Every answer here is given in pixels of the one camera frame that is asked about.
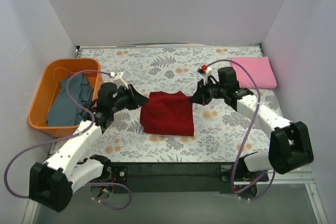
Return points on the orange plastic tub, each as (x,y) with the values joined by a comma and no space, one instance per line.
(49,88)

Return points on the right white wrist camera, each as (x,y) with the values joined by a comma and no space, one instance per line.
(205,72)

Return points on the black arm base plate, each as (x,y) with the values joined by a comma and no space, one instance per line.
(166,178)

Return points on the grey blue t shirt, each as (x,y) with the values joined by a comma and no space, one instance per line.
(64,111)

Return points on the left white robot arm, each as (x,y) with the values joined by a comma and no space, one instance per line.
(53,182)

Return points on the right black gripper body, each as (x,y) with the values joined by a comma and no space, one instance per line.
(205,93)

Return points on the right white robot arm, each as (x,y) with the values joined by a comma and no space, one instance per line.
(290,146)

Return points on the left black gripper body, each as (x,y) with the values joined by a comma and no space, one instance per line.
(130,97)

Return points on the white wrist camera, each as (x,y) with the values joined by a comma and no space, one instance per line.
(205,72)
(118,78)

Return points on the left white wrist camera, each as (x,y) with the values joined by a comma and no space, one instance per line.
(118,78)

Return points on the red t shirt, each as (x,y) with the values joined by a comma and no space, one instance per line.
(167,114)

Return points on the folded pink t shirt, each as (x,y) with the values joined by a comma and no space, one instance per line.
(259,69)

